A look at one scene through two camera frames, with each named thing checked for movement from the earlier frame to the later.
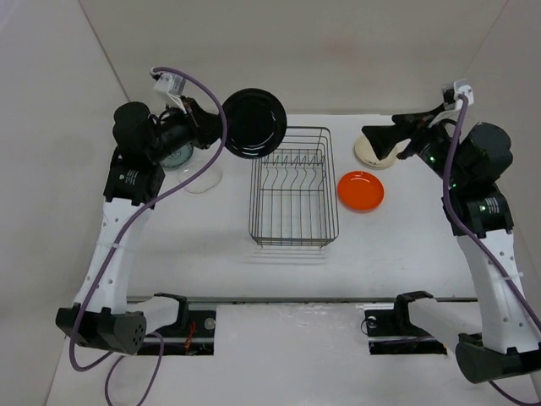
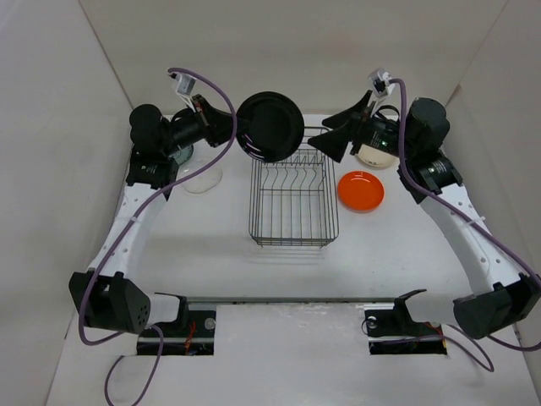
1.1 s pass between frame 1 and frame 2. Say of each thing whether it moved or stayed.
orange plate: stayed
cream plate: stayed
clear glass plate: stayed
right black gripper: moved
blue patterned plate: stayed
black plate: moved
